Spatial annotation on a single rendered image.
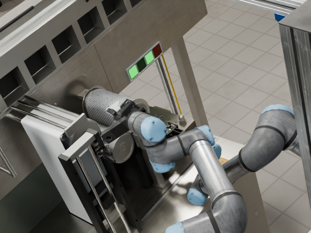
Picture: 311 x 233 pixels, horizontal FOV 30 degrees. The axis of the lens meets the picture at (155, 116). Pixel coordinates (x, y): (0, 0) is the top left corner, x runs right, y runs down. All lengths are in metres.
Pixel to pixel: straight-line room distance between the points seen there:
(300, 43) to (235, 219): 0.60
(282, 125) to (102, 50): 0.94
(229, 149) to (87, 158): 0.76
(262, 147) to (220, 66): 2.79
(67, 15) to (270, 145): 1.01
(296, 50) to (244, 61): 3.55
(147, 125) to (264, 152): 0.43
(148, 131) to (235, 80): 2.78
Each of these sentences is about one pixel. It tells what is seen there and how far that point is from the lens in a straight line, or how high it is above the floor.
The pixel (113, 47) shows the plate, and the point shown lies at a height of 1.36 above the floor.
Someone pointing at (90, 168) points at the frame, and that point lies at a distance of 2.11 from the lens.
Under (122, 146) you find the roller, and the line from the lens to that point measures 2.34.
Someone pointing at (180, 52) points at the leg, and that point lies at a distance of 3.25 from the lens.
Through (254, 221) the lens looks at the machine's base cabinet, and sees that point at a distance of 2.83.
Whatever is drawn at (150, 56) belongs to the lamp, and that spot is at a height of 1.19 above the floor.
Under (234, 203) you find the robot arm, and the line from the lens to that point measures 1.62.
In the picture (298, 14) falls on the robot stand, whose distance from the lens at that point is 1.19.
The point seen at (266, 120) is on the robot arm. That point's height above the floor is 1.32.
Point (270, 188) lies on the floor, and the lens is 3.64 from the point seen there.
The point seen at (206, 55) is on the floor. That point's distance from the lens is 4.92.
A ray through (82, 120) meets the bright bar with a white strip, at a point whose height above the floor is 1.44.
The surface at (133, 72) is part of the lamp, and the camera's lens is 2.76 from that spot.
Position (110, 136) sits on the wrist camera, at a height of 1.44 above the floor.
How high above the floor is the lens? 2.63
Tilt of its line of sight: 37 degrees down
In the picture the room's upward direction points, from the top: 20 degrees counter-clockwise
